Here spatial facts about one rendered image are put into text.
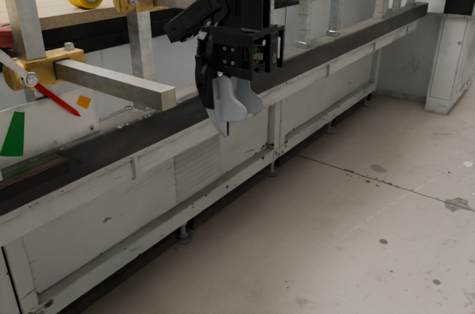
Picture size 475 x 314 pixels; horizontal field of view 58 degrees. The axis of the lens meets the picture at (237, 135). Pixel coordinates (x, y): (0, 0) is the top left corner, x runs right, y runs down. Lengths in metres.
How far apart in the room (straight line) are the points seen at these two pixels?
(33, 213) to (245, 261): 0.88
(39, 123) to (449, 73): 2.62
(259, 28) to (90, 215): 0.97
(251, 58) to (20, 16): 0.45
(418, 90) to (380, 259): 1.79
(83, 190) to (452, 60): 2.50
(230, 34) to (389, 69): 2.84
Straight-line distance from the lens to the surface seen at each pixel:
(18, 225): 0.95
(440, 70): 3.08
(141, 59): 0.98
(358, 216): 1.91
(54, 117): 0.87
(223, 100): 0.55
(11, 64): 0.78
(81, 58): 0.88
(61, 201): 0.98
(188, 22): 0.56
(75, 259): 1.39
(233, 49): 0.51
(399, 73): 3.28
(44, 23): 1.09
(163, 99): 0.64
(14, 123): 0.83
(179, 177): 1.56
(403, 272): 1.68
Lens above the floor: 1.07
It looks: 25 degrees down
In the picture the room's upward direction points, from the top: straight up
